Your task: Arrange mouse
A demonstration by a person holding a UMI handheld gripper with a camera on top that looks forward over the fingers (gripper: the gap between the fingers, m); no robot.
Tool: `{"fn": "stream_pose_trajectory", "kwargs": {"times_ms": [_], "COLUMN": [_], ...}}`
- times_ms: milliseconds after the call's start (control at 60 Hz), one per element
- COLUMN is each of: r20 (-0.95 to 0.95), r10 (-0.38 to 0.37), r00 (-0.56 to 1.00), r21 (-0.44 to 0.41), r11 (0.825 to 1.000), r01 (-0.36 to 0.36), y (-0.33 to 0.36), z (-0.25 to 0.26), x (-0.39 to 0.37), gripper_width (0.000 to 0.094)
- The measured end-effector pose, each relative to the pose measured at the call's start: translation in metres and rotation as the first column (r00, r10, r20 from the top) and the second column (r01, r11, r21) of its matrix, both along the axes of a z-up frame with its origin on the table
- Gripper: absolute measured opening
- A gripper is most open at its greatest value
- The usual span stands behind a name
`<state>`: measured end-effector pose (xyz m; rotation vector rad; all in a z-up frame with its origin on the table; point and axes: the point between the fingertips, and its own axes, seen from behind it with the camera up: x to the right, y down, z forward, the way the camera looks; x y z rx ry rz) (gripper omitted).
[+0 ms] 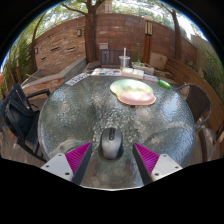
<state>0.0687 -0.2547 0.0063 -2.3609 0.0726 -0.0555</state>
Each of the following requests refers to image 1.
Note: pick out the black metal patio chair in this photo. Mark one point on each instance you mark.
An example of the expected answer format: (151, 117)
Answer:
(20, 120)

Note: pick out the thin tree trunk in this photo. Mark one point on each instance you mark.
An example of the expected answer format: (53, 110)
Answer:
(34, 53)

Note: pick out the thick branching tree trunk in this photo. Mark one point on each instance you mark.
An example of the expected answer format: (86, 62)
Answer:
(90, 36)

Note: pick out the green plastic packet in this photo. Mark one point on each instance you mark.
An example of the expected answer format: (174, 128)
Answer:
(164, 84)

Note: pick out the wooden lamp post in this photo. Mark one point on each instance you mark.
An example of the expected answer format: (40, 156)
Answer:
(147, 43)

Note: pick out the brown wicker chair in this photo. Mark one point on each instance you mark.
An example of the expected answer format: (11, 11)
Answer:
(197, 101)

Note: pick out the dark wooden slatted chair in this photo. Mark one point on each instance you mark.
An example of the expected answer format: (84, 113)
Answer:
(109, 57)

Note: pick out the pale planter box with plants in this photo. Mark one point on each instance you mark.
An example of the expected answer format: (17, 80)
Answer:
(145, 68)

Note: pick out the blue and white booklet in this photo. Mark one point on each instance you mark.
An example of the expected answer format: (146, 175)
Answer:
(150, 78)

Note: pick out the colourful printed sheet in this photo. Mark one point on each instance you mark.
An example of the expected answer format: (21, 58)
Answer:
(105, 72)

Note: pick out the slender leaning tree trunk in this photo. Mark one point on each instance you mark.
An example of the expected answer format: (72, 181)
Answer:
(177, 36)

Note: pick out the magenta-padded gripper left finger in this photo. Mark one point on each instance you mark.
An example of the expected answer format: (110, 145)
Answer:
(77, 156)

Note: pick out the dark wall lamp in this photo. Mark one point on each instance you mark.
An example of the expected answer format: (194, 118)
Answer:
(79, 32)

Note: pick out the white licence plate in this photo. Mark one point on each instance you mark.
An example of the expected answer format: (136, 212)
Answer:
(77, 79)

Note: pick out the beige stone slab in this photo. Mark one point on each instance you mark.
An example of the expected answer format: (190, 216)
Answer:
(158, 61)

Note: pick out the low stone ledge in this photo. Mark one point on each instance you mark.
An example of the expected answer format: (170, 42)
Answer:
(56, 75)

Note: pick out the curved wooden bench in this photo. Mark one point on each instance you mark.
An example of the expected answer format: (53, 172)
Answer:
(193, 78)

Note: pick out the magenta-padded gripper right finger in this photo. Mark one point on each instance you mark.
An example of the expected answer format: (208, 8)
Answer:
(148, 157)

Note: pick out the clear plastic cup with straw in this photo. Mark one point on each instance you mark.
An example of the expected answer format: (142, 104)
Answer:
(124, 61)

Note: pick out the grey and black computer mouse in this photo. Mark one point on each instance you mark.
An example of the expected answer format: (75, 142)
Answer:
(111, 146)

